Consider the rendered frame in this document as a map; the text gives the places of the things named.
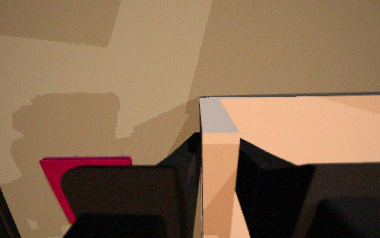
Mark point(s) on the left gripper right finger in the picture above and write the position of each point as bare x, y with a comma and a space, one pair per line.
278, 201

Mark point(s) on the dark red square tray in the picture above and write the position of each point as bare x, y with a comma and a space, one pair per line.
54, 167

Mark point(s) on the peach serving tray with black handled ends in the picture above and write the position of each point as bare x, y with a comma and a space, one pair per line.
300, 128

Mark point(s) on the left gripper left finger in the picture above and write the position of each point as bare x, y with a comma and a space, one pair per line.
168, 191

